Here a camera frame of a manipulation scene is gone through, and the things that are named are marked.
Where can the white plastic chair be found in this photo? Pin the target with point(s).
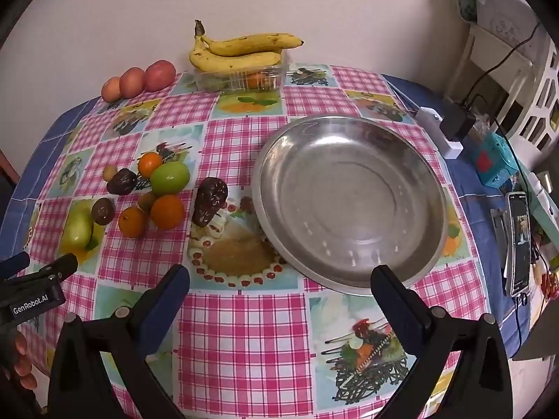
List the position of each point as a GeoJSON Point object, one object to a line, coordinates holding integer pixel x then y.
{"type": "Point", "coordinates": [524, 96]}

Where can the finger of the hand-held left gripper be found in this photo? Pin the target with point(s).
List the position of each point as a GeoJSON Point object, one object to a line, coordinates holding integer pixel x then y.
{"type": "Point", "coordinates": [13, 264]}
{"type": "Point", "coordinates": [56, 267]}

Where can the pink checkered printed tablecloth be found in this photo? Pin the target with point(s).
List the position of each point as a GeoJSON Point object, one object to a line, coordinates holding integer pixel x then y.
{"type": "Point", "coordinates": [236, 139]}

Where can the dark purple passion fruit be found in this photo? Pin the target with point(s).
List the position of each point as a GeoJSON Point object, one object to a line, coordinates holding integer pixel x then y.
{"type": "Point", "coordinates": [121, 182]}

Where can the small yellow fruit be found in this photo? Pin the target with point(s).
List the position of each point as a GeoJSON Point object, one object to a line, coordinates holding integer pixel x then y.
{"type": "Point", "coordinates": [110, 172]}

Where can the green pear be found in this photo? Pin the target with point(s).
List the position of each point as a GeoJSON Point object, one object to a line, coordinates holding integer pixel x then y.
{"type": "Point", "coordinates": [77, 230]}

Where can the long yellow banana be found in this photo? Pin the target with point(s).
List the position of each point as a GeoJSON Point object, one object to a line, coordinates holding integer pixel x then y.
{"type": "Point", "coordinates": [253, 43]}

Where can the person's left hand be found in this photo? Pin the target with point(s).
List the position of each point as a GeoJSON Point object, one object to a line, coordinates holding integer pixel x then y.
{"type": "Point", "coordinates": [24, 362]}

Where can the small orange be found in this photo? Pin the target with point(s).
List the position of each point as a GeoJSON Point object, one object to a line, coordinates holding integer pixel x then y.
{"type": "Point", "coordinates": [150, 162]}

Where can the small brown-green fruit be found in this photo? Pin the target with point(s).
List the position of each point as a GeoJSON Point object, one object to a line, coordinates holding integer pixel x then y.
{"type": "Point", "coordinates": [146, 201]}

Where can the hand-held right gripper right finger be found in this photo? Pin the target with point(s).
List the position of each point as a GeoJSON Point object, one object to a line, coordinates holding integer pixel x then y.
{"type": "Point", "coordinates": [395, 299]}

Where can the round dark brown fruit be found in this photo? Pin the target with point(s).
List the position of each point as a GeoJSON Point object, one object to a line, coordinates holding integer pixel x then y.
{"type": "Point", "coordinates": [103, 211]}

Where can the short yellow banana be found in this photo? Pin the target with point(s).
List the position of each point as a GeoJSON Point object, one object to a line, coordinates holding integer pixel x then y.
{"type": "Point", "coordinates": [231, 62]}

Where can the green fruit inside plastic container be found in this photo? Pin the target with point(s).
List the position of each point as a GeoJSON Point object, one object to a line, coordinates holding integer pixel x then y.
{"type": "Point", "coordinates": [216, 84]}

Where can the teal box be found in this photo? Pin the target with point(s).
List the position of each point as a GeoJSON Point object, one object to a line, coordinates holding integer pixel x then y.
{"type": "Point", "coordinates": [495, 161]}

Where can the small pale red apple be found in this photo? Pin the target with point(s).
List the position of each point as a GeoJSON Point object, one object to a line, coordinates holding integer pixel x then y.
{"type": "Point", "coordinates": [111, 88]}

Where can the large red apple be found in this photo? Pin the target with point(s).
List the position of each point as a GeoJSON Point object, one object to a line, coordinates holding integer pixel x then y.
{"type": "Point", "coordinates": [160, 75]}

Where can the round green apple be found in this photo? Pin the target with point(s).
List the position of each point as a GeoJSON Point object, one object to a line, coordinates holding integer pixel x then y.
{"type": "Point", "coordinates": [170, 178]}

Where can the white power strip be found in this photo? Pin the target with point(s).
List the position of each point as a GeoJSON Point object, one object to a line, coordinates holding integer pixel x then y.
{"type": "Point", "coordinates": [430, 120]}

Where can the large orange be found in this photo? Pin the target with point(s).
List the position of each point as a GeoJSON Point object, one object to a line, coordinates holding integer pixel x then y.
{"type": "Point", "coordinates": [167, 212]}

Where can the clear plastic container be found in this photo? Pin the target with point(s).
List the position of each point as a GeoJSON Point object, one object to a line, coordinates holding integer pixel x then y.
{"type": "Point", "coordinates": [231, 80]}

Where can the medium orange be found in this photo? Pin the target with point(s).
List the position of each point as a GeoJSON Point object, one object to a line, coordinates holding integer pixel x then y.
{"type": "Point", "coordinates": [132, 222]}

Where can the round metal basin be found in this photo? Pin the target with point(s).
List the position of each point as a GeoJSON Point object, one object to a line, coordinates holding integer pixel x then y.
{"type": "Point", "coordinates": [349, 200]}

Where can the smartphone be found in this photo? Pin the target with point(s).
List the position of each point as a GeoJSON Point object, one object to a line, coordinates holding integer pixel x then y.
{"type": "Point", "coordinates": [519, 244]}

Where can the orange inside plastic container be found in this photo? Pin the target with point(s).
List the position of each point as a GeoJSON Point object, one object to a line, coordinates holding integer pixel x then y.
{"type": "Point", "coordinates": [257, 80]}

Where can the pale cloth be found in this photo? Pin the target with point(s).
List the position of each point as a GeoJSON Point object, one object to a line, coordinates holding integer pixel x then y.
{"type": "Point", "coordinates": [498, 13]}

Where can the medium red apple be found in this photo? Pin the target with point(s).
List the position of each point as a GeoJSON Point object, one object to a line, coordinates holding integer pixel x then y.
{"type": "Point", "coordinates": [132, 82]}

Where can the elongated dark brown fruit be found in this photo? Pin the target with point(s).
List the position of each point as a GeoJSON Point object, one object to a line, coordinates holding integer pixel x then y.
{"type": "Point", "coordinates": [209, 200]}

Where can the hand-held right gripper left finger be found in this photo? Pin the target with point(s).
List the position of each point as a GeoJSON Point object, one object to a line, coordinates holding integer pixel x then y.
{"type": "Point", "coordinates": [162, 299]}

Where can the dark furniture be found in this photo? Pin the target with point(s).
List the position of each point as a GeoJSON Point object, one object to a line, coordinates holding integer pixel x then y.
{"type": "Point", "coordinates": [6, 168]}

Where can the black power adapter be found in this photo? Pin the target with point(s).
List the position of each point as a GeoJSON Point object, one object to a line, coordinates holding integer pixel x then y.
{"type": "Point", "coordinates": [456, 122]}

